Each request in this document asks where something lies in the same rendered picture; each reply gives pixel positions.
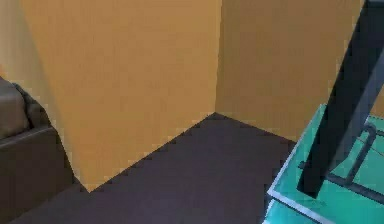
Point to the green glass table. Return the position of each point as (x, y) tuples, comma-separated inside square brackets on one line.
[(310, 203)]

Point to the dark brown sofa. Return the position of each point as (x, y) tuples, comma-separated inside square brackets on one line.
[(26, 160)]

